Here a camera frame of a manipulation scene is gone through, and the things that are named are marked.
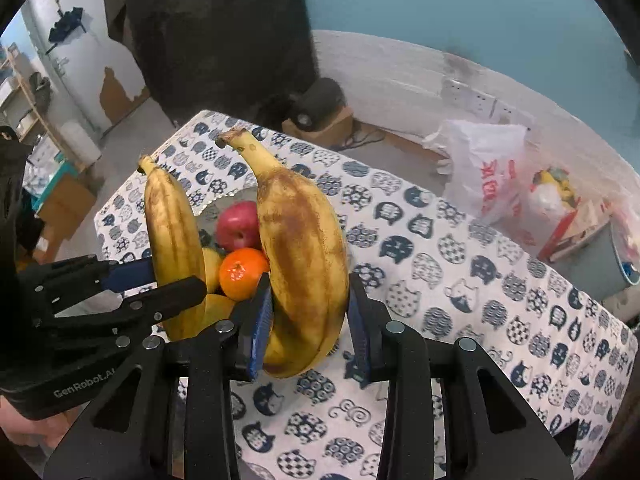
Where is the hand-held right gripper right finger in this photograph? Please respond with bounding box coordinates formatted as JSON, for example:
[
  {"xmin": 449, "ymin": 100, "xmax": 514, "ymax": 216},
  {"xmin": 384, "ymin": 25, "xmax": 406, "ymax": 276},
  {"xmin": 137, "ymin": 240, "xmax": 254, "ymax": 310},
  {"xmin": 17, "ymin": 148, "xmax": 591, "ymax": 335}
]
[{"xmin": 346, "ymin": 274, "xmax": 573, "ymax": 480}]

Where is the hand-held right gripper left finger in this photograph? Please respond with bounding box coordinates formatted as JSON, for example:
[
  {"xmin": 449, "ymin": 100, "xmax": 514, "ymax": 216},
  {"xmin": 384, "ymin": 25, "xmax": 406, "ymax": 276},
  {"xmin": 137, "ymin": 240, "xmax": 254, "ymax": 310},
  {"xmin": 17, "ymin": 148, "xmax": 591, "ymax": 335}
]
[{"xmin": 42, "ymin": 272, "xmax": 276, "ymax": 480}]

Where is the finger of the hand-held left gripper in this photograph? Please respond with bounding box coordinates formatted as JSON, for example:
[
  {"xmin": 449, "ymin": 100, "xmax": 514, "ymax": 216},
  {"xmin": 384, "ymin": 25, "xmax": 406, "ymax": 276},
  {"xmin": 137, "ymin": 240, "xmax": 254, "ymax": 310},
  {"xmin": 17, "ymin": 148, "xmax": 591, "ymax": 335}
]
[
  {"xmin": 20, "ymin": 255, "xmax": 157, "ymax": 317},
  {"xmin": 35, "ymin": 276, "xmax": 207, "ymax": 338}
]

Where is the green mango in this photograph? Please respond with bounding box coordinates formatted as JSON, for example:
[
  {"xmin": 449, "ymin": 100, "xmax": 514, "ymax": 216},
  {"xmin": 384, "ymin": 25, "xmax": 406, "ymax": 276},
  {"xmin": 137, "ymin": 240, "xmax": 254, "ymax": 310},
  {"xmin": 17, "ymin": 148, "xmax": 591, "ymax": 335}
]
[{"xmin": 202, "ymin": 292, "xmax": 241, "ymax": 331}]

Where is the spotted yellow banana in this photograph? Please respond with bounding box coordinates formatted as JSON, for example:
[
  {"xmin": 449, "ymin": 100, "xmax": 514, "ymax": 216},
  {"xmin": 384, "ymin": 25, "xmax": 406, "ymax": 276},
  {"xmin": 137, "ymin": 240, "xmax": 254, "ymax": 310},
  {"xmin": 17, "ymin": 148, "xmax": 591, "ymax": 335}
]
[
  {"xmin": 137, "ymin": 155, "xmax": 207, "ymax": 343},
  {"xmin": 218, "ymin": 128, "xmax": 350, "ymax": 380}
]

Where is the large orange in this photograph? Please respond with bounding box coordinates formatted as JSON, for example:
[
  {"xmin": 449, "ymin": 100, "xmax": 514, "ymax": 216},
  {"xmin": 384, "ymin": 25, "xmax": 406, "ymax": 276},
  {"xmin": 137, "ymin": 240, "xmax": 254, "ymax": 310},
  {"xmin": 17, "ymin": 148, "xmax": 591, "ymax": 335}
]
[{"xmin": 218, "ymin": 247, "xmax": 271, "ymax": 302}]

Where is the green glass plate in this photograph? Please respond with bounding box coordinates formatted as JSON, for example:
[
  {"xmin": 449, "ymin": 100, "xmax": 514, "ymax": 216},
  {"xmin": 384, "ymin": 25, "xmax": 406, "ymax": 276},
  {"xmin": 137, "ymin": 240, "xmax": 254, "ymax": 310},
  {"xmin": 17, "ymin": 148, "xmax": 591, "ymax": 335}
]
[{"xmin": 194, "ymin": 186, "xmax": 261, "ymax": 261}]

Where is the red apple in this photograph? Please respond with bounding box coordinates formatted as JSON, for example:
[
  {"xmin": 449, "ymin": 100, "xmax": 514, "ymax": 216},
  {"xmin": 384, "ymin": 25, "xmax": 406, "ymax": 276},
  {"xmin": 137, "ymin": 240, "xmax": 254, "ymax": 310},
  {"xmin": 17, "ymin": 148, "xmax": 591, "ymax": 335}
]
[{"xmin": 216, "ymin": 201, "xmax": 262, "ymax": 253}]

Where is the person's left hand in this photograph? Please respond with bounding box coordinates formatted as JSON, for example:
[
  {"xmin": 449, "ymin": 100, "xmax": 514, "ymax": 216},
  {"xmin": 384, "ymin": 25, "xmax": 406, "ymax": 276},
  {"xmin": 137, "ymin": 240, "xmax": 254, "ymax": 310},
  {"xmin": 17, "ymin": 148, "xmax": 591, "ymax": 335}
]
[{"xmin": 0, "ymin": 400, "xmax": 76, "ymax": 453}]

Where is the brown cardboard box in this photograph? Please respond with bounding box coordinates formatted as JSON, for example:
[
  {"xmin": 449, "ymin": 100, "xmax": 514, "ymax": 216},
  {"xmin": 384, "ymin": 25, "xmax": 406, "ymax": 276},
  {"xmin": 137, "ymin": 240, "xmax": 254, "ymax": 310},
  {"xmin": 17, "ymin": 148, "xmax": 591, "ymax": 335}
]
[{"xmin": 37, "ymin": 175, "xmax": 97, "ymax": 256}]

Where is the cat print tablecloth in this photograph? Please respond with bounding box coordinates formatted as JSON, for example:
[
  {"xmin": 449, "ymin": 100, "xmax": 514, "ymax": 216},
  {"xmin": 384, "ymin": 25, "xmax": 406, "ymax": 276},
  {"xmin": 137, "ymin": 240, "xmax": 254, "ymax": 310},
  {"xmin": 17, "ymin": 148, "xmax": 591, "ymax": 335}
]
[{"xmin": 94, "ymin": 109, "xmax": 638, "ymax": 480}]

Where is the teal box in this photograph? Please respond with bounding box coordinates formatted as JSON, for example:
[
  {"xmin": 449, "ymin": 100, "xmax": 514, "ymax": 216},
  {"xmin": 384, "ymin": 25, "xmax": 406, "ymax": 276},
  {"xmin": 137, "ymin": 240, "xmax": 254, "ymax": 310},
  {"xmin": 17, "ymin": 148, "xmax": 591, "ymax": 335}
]
[{"xmin": 22, "ymin": 157, "xmax": 68, "ymax": 211}]

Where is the wooden shelf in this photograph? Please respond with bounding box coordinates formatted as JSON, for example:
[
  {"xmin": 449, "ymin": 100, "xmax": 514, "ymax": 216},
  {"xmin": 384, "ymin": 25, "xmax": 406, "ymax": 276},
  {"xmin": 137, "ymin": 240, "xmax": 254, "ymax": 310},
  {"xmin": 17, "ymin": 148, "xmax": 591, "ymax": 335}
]
[{"xmin": 0, "ymin": 42, "xmax": 86, "ymax": 176}]

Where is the white plastic bag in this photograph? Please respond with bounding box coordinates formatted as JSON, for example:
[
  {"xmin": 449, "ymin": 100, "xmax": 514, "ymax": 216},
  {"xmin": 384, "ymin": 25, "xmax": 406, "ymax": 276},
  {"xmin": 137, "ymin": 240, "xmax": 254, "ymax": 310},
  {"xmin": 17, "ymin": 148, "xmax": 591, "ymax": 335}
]
[{"xmin": 422, "ymin": 119, "xmax": 538, "ymax": 226}]

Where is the black round speaker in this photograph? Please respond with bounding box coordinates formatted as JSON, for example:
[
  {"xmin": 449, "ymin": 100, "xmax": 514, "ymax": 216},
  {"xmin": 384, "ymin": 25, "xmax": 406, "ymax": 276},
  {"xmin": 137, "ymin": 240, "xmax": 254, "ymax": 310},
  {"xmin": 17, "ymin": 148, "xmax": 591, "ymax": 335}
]
[{"xmin": 291, "ymin": 77, "xmax": 346, "ymax": 128}]

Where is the cardboard carton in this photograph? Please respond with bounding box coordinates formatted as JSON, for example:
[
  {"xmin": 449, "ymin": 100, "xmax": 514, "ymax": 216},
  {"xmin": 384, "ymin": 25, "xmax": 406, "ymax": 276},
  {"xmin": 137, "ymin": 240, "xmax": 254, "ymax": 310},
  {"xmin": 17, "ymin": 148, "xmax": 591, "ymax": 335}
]
[{"xmin": 547, "ymin": 200, "xmax": 613, "ymax": 263}]

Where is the black panel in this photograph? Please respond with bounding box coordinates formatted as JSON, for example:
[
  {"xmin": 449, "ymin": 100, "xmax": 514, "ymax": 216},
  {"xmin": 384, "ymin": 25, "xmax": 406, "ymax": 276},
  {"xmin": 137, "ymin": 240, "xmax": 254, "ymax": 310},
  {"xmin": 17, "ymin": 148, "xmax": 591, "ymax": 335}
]
[{"xmin": 120, "ymin": 0, "xmax": 321, "ymax": 123}]

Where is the blue umbrella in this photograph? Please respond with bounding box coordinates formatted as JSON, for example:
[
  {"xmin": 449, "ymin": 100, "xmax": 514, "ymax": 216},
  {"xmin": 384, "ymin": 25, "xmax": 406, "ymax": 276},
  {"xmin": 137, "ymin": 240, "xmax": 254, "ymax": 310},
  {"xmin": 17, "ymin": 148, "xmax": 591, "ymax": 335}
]
[{"xmin": 47, "ymin": 6, "xmax": 86, "ymax": 43}]

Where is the blue trash bin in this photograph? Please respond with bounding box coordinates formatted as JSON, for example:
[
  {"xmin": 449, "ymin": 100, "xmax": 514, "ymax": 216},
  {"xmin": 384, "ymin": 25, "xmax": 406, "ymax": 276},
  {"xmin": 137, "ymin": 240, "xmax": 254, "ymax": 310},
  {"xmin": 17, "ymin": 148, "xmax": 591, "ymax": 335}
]
[{"xmin": 565, "ymin": 220, "xmax": 640, "ymax": 306}]

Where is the clear plastic bin liner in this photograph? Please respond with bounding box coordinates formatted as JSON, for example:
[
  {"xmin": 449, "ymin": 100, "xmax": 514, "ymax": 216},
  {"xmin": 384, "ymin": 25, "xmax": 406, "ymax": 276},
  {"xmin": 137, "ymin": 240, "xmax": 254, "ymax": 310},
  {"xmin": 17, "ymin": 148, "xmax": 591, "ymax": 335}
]
[{"xmin": 607, "ymin": 195, "xmax": 640, "ymax": 261}]

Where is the black cable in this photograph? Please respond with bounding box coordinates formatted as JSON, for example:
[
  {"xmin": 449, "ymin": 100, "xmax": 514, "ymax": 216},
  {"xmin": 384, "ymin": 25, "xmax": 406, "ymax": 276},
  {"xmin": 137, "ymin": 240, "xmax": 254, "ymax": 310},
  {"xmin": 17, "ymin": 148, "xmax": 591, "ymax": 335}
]
[{"xmin": 332, "ymin": 120, "xmax": 401, "ymax": 153}]

